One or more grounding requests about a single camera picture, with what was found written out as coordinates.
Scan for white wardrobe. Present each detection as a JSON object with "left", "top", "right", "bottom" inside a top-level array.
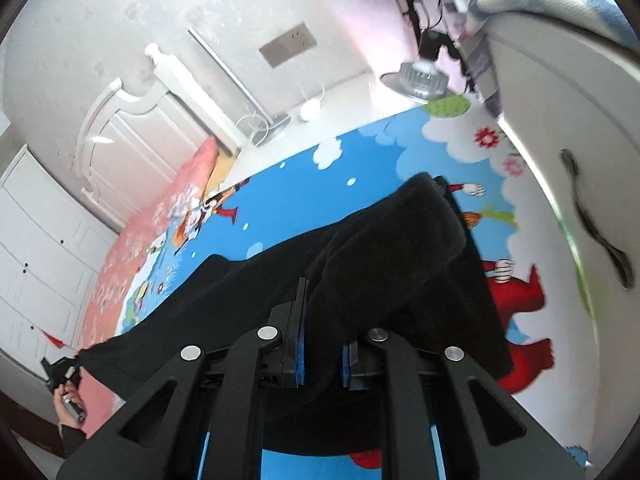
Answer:
[{"left": 0, "top": 146, "right": 116, "bottom": 376}]

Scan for white bed headboard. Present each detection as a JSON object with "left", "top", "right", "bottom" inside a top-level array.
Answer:
[{"left": 74, "top": 44, "right": 246, "bottom": 230}]

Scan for black pants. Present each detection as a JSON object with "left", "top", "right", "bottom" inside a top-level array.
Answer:
[{"left": 77, "top": 171, "right": 514, "bottom": 456}]

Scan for white charger with cable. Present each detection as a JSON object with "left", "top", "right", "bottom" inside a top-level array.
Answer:
[{"left": 235, "top": 87, "right": 326, "bottom": 148}]

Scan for finned LED studio light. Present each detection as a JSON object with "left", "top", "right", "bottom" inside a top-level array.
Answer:
[{"left": 380, "top": 30, "right": 456, "bottom": 103}]

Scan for white bedside cabinet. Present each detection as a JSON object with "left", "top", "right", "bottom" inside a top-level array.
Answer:
[{"left": 484, "top": 13, "right": 639, "bottom": 467}]

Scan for person's left hand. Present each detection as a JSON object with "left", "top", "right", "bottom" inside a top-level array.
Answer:
[{"left": 53, "top": 382, "right": 85, "bottom": 429}]

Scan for wall power socket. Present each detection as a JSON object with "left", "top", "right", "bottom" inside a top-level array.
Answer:
[{"left": 259, "top": 23, "right": 317, "bottom": 68}]

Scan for blue cartoon bed sheet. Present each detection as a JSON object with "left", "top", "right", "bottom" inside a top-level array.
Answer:
[{"left": 115, "top": 96, "right": 598, "bottom": 468}]

